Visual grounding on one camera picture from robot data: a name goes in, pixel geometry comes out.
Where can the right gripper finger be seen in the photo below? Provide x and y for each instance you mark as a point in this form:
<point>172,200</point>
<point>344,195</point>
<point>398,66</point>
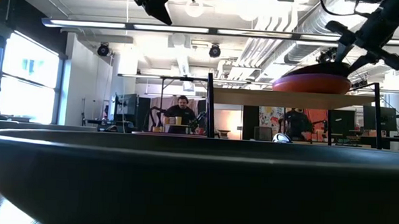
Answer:
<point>365,60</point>
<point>342,50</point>

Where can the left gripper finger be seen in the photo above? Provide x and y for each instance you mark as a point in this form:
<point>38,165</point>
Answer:
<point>157,3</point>

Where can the orange plate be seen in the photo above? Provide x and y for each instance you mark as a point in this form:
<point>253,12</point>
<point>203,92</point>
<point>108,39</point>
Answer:
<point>312,88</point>

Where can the purple plate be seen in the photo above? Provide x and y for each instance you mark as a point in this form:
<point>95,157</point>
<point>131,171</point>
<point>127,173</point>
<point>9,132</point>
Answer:
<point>298,79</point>

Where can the black hanging spotlight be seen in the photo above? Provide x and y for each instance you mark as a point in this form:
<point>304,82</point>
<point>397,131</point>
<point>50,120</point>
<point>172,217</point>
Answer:
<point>214,51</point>
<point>103,50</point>
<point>325,56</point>

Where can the round white pendant lamp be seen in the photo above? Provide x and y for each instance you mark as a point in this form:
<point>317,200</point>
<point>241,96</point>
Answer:
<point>194,7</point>

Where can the black computer monitor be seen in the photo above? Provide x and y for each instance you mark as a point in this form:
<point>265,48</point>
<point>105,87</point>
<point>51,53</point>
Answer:
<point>127,105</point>
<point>343,121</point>
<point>389,118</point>

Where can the orange curtain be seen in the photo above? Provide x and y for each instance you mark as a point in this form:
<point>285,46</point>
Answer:
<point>319,117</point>

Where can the long ceiling light bar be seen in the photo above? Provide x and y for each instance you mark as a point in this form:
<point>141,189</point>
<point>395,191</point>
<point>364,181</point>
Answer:
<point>88,24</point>

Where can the person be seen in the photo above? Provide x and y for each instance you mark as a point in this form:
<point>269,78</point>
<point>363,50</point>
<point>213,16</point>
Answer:
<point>298,124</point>
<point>181,113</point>

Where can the colourful poster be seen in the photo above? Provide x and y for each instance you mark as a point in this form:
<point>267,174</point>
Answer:
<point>270,116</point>

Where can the beige curtain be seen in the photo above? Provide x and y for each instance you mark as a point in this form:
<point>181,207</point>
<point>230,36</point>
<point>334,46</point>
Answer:
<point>168,102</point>

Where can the white rounded object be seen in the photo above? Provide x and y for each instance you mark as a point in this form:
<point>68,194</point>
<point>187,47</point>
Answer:
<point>282,138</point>

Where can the black cabinet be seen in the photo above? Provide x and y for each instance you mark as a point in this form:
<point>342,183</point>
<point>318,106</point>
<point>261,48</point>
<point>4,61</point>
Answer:
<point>143,114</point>

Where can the large bright window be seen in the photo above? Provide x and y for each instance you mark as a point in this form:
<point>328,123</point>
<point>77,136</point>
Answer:
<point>28,97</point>

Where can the silver ventilation duct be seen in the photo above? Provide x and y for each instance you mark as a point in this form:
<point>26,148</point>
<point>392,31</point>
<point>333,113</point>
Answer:
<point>303,52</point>

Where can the black overhead metal frame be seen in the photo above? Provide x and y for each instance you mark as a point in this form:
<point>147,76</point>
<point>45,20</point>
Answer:
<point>174,78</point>

